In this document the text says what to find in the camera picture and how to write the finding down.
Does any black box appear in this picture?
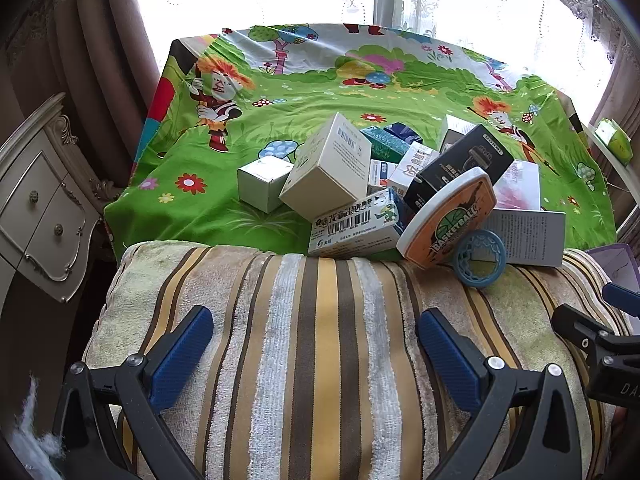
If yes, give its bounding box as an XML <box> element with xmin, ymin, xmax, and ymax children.
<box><xmin>404</xmin><ymin>124</ymin><xmax>516</xmax><ymax>213</ymax></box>

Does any pink and white box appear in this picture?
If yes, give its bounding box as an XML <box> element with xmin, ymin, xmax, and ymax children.
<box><xmin>492</xmin><ymin>160</ymin><xmax>542</xmax><ymax>211</ymax></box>

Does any white curved shelf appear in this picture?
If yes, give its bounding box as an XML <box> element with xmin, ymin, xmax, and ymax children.
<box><xmin>582</xmin><ymin>122</ymin><xmax>640</xmax><ymax>198</ymax></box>

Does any white orange box red print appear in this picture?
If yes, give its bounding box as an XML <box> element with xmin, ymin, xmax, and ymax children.
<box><xmin>387</xmin><ymin>141</ymin><xmax>441</xmax><ymax>196</ymax></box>

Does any white fluffy stuffing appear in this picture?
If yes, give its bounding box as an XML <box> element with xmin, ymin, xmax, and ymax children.
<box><xmin>10</xmin><ymin>375</ymin><xmax>66</xmax><ymax>480</ymax></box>

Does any large beige box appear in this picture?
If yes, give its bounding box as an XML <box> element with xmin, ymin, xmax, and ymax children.
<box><xmin>279</xmin><ymin>112</ymin><xmax>373</xmax><ymax>223</ymax></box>

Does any white ornate dresser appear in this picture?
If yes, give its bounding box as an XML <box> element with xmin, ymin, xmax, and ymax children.
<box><xmin>0</xmin><ymin>92</ymin><xmax>123</xmax><ymax>306</ymax></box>

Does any purple cardboard box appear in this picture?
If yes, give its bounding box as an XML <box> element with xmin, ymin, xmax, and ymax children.
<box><xmin>585</xmin><ymin>243</ymin><xmax>640</xmax><ymax>302</ymax></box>

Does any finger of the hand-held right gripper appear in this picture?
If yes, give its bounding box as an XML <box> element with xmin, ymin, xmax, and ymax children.
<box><xmin>551</xmin><ymin>304</ymin><xmax>640</xmax><ymax>361</ymax></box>
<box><xmin>602</xmin><ymin>282</ymin><xmax>640</xmax><ymax>318</ymax></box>

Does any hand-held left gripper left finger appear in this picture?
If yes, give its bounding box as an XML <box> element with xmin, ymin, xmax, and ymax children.
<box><xmin>52</xmin><ymin>305</ymin><xmax>215</xmax><ymax>480</ymax></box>

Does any brown patterned curtain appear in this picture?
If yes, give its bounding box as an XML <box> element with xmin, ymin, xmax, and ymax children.
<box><xmin>0</xmin><ymin>0</ymin><xmax>173</xmax><ymax>201</ymax></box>

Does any green tissue pack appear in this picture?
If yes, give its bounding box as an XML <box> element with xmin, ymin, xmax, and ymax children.
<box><xmin>595</xmin><ymin>117</ymin><xmax>632</xmax><ymax>166</ymax></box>

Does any small white cube box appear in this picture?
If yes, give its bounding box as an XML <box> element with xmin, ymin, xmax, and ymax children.
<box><xmin>237</xmin><ymin>155</ymin><xmax>295</xmax><ymax>213</ymax></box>

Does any dark blue box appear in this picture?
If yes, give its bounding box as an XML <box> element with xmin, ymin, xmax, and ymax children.
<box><xmin>384</xmin><ymin>121</ymin><xmax>423</xmax><ymax>145</ymax></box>

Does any long white text box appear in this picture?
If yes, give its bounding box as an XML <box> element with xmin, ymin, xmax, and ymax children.
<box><xmin>470</xmin><ymin>208</ymin><xmax>567</xmax><ymax>267</ymax></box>

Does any mauve patterned curtain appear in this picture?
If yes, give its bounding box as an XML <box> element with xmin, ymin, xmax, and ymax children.
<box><xmin>555</xmin><ymin>0</ymin><xmax>640</xmax><ymax>128</ymax></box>

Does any basketball backboard toy with hoop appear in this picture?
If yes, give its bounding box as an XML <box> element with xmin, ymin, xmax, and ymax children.
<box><xmin>397</xmin><ymin>166</ymin><xmax>508</xmax><ymax>288</ymax></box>

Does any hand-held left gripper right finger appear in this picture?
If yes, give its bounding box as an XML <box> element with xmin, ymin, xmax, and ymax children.
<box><xmin>417</xmin><ymin>308</ymin><xmax>583</xmax><ymax>480</ymax></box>

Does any green cartoon printed blanket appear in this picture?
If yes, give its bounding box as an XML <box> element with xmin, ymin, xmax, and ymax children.
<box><xmin>103</xmin><ymin>22</ymin><xmax>618</xmax><ymax>263</ymax></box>

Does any striped towel cushion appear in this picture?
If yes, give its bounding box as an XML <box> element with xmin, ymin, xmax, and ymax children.
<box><xmin>82</xmin><ymin>241</ymin><xmax>633</xmax><ymax>480</ymax></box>

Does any teal box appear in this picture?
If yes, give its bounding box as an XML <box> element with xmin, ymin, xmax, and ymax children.
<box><xmin>360</xmin><ymin>126</ymin><xmax>412</xmax><ymax>163</ymax></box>

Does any white box with green cartoon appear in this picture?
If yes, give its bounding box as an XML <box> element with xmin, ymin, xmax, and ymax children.
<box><xmin>307</xmin><ymin>191</ymin><xmax>416</xmax><ymax>259</ymax></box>

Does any small white box grey print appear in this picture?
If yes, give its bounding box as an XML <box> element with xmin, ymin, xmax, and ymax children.
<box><xmin>439</xmin><ymin>114</ymin><xmax>476</xmax><ymax>153</ymax></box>

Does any white box blue orange label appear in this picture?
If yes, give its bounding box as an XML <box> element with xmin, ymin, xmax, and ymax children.
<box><xmin>367</xmin><ymin>159</ymin><xmax>401</xmax><ymax>193</ymax></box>

